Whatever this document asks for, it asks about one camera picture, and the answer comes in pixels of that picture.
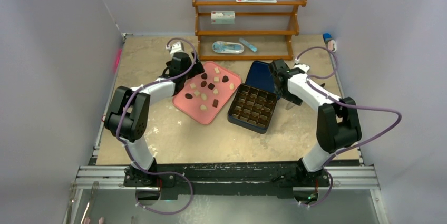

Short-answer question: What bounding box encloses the dark rectangular chocolate piece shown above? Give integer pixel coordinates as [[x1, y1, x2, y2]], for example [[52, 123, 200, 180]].
[[212, 99, 219, 108]]

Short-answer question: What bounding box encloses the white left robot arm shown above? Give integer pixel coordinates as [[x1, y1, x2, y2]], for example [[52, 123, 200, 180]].
[[104, 52, 205, 187]]

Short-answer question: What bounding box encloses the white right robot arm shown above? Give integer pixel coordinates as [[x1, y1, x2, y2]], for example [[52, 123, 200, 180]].
[[268, 59, 362, 186]]

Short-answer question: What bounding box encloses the blue chocolate tin box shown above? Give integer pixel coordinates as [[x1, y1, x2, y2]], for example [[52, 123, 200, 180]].
[[227, 84, 278, 134]]

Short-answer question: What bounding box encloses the dark blue tin lid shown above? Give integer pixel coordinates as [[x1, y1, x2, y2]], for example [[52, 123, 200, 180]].
[[245, 61, 275, 93]]

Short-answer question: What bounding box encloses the light blue small tube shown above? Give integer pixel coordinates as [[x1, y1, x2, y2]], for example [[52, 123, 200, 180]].
[[239, 38, 258, 52]]

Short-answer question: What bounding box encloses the pink plastic tray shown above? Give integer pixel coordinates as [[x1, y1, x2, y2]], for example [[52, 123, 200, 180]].
[[172, 61, 242, 125]]

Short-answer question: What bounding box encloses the light blue oval package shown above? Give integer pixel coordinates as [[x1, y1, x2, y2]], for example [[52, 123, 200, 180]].
[[212, 41, 245, 54]]

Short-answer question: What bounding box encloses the wooden shelf rack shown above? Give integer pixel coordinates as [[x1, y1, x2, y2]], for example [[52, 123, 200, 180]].
[[192, 0, 307, 61]]

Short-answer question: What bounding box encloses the blue white corner device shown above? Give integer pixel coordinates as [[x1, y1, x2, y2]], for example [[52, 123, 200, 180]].
[[322, 33, 337, 52]]

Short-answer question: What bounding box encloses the white green small box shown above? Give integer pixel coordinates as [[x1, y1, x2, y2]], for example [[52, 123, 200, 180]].
[[210, 11, 236, 24]]

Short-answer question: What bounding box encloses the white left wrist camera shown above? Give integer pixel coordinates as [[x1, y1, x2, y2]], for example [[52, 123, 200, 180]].
[[169, 41, 184, 55]]

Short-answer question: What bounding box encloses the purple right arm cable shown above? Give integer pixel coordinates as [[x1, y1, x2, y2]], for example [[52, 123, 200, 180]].
[[295, 46, 402, 208]]

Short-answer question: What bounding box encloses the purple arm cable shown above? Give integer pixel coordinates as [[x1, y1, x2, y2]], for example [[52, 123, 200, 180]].
[[115, 38, 198, 216], [295, 46, 402, 208]]

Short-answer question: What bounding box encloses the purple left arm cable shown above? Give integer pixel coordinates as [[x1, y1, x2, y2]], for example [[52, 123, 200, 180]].
[[115, 38, 198, 216]]

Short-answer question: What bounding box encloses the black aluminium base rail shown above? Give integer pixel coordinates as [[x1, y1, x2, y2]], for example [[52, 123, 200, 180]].
[[75, 161, 380, 201]]

